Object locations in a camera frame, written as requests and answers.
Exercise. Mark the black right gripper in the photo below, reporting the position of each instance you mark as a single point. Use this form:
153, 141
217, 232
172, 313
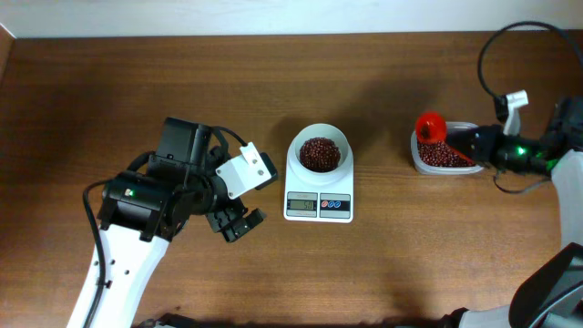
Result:
482, 144

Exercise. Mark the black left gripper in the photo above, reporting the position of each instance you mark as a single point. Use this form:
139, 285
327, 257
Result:
232, 232

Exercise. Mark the red plastic scoop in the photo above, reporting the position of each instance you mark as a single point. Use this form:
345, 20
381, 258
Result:
430, 128

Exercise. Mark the white digital kitchen scale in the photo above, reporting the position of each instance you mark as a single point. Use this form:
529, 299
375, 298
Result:
319, 196

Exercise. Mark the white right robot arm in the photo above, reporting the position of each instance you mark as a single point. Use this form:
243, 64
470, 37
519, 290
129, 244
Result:
552, 296

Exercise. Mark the clear plastic food container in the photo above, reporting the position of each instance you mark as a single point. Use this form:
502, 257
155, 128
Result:
426, 169

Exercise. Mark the red adzuki beans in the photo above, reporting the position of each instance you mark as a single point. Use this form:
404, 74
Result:
440, 155

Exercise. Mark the red beans in bowl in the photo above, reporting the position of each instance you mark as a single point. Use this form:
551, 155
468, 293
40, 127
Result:
320, 155

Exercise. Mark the white round bowl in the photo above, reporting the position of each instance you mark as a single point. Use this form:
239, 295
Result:
321, 130

